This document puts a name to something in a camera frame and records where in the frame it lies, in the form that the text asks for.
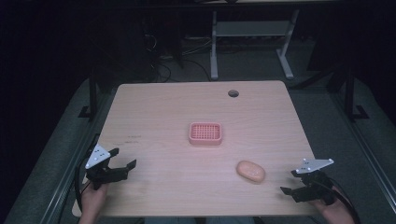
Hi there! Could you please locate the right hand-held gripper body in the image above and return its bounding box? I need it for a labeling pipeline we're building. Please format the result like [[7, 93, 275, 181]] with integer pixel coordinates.
[[291, 158, 338, 206]]

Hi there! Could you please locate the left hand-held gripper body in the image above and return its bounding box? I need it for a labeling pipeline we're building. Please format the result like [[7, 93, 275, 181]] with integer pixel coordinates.
[[84, 143, 130, 191]]

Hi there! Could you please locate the pink soap dish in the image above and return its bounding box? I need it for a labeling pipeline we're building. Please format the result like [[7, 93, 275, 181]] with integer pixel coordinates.
[[188, 121, 224, 147]]

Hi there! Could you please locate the person's right hand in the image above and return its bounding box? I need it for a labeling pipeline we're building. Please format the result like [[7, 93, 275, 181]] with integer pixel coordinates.
[[310, 186, 357, 224]]

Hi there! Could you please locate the person's left hand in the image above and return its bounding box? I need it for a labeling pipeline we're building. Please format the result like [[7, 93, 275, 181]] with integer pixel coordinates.
[[78, 181, 109, 224]]

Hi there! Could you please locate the black metal stand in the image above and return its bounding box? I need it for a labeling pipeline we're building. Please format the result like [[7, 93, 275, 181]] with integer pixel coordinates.
[[78, 65, 98, 121], [344, 60, 371, 123]]

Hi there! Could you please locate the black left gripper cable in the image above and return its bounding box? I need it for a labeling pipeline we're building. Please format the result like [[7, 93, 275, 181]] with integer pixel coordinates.
[[74, 133, 101, 213]]

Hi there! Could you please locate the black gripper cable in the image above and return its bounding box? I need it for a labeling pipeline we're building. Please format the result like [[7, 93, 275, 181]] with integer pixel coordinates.
[[74, 133, 101, 213], [328, 176, 362, 224]]

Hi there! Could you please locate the metal floor rail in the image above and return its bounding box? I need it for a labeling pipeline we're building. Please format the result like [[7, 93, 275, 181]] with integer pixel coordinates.
[[38, 90, 108, 224], [328, 91, 396, 203]]

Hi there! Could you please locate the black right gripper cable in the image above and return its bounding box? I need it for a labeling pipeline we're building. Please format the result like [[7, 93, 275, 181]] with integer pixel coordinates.
[[328, 176, 362, 224]]

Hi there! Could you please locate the tangle of floor cables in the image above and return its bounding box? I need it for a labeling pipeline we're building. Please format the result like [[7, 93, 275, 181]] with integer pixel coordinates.
[[143, 32, 213, 84]]

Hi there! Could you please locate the white metal desk frame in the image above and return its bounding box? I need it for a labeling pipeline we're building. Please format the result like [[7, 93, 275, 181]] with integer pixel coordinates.
[[209, 8, 301, 81]]

